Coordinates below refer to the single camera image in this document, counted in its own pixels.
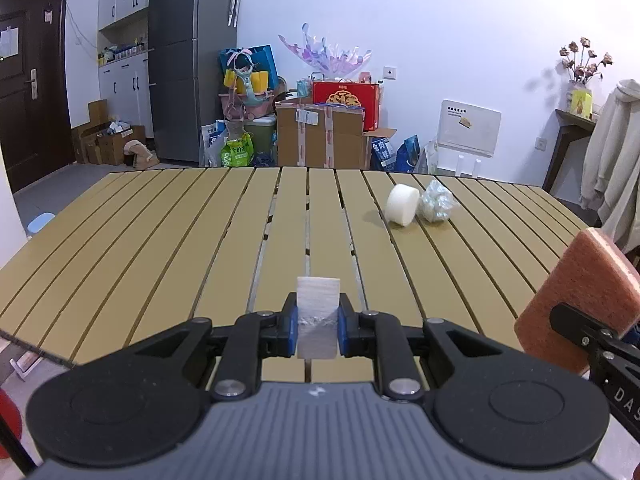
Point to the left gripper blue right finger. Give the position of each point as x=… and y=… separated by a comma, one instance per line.
x=345, y=316

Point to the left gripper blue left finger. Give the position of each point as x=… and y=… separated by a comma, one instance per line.
x=289, y=326

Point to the white gauze pad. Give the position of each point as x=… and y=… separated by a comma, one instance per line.
x=317, y=302

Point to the pink brown sponge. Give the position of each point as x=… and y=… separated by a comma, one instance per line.
x=596, y=278

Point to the white foam tape roll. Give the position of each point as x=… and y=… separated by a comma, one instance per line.
x=401, y=204

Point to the crumpled clear plastic bag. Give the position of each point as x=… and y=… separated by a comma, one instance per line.
x=436, y=203

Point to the folding slatted camping table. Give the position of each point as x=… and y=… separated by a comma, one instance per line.
x=142, y=251

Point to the green snack bag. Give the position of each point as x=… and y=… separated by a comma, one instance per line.
x=238, y=151

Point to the large taped cardboard box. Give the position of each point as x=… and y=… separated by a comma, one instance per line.
x=321, y=136

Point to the dark wooden side table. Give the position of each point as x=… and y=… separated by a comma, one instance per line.
x=572, y=128

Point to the cream hooded jacket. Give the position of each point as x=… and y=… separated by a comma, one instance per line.
x=610, y=173

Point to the red gift box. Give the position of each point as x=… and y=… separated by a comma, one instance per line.
x=351, y=94

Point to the open cardboard boxes by door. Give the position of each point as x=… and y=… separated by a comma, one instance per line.
x=101, y=141

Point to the white floor squeegee mop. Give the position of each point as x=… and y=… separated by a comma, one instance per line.
x=24, y=362

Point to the iridescent flower bouquet wrap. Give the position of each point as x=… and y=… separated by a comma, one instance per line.
x=330, y=60

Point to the light blue stool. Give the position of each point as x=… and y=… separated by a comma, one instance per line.
x=37, y=224

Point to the blue gift bag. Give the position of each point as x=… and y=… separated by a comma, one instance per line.
x=255, y=65

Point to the red plastic bucket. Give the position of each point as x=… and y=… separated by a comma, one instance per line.
x=12, y=418

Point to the dark brown door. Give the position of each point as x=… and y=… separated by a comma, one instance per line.
x=36, y=136

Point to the white kitchen cabinets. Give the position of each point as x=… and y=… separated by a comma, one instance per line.
x=123, y=46

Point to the dark grey refrigerator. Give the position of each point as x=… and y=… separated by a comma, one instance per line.
x=185, y=74

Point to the white wall heater panel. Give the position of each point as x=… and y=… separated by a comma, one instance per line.
x=468, y=128

